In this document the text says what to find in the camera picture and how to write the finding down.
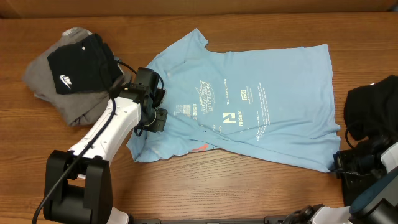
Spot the light blue printed t-shirt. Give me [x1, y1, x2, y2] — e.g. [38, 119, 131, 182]
[127, 30, 340, 172]

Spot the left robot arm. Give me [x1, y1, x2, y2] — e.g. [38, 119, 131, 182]
[32, 84, 167, 224]

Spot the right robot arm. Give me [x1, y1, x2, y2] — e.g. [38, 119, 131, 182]
[279, 138, 397, 223]

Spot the black t-shirt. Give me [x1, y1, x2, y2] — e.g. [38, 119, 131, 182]
[341, 74, 398, 206]

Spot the folded grey garment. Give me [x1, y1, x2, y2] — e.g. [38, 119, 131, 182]
[22, 27, 132, 127]

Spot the folded black Nike garment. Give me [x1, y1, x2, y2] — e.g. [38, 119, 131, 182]
[47, 34, 123, 95]

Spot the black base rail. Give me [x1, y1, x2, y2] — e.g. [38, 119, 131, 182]
[128, 216, 296, 224]

